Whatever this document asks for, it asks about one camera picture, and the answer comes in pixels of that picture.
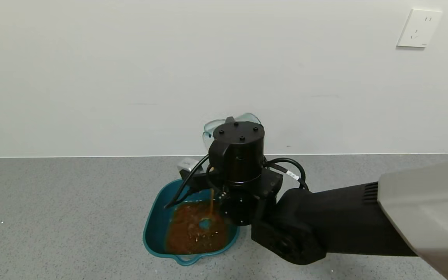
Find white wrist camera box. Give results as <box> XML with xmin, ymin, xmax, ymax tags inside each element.
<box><xmin>177</xmin><ymin>157</ymin><xmax>204</xmax><ymax>175</ymax></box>

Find translucent blue ribbed cup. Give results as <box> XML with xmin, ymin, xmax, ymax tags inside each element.
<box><xmin>202</xmin><ymin>112</ymin><xmax>263</xmax><ymax>150</ymax></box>

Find brown liquid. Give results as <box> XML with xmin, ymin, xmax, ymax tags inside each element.
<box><xmin>165</xmin><ymin>189</ymin><xmax>232</xmax><ymax>255</ymax></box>

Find white wall power outlet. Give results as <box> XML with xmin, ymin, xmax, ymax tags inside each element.
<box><xmin>397</xmin><ymin>9</ymin><xmax>443</xmax><ymax>48</ymax></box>

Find black cable with white tag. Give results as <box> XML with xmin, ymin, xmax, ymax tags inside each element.
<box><xmin>264</xmin><ymin>157</ymin><xmax>307</xmax><ymax>191</ymax></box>

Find black camera cable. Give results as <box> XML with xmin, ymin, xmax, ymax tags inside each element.
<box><xmin>164</xmin><ymin>154</ymin><xmax>211</xmax><ymax>209</ymax></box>

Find teal rectangular plastic tray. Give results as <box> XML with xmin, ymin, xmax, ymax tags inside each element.
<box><xmin>143</xmin><ymin>177</ymin><xmax>241</xmax><ymax>266</ymax></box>

